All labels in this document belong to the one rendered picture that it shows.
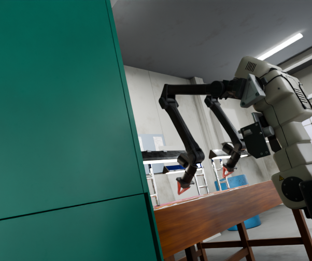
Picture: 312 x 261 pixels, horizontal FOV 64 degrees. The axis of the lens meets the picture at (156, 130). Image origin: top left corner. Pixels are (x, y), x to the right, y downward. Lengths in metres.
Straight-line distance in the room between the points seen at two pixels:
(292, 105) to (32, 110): 1.02
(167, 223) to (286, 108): 0.72
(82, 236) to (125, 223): 0.17
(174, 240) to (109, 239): 0.35
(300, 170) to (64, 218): 0.92
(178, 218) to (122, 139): 0.44
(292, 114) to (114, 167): 0.79
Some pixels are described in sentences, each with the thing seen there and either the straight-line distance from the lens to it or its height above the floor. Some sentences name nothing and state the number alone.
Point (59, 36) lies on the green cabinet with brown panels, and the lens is 1.09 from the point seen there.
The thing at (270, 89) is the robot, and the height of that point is 1.16.
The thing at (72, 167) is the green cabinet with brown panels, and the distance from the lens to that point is 0.86.
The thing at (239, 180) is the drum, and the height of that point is 0.84.
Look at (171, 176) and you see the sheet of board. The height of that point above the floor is 1.15.
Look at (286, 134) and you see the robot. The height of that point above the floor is 0.96.
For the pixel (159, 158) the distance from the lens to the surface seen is 1.60.
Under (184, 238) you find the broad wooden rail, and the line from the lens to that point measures 1.20.
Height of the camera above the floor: 0.80
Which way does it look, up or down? 15 degrees up
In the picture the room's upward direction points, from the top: 13 degrees counter-clockwise
